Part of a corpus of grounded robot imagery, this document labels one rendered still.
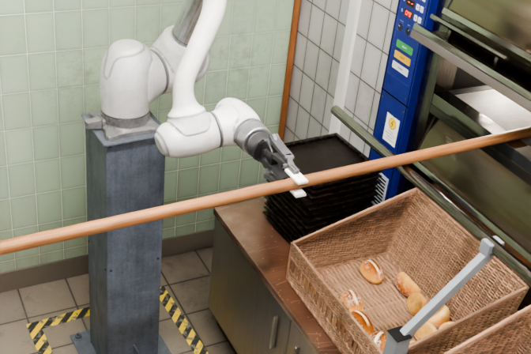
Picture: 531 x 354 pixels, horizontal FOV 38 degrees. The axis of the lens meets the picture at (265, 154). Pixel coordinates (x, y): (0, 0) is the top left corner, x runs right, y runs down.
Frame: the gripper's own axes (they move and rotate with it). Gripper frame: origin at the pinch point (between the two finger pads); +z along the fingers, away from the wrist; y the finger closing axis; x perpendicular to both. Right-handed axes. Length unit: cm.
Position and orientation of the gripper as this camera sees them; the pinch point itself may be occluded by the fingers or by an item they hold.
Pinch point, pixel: (295, 182)
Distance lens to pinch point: 190.0
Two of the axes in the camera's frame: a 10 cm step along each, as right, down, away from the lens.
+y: -1.0, 8.6, 5.0
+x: -8.8, 1.5, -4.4
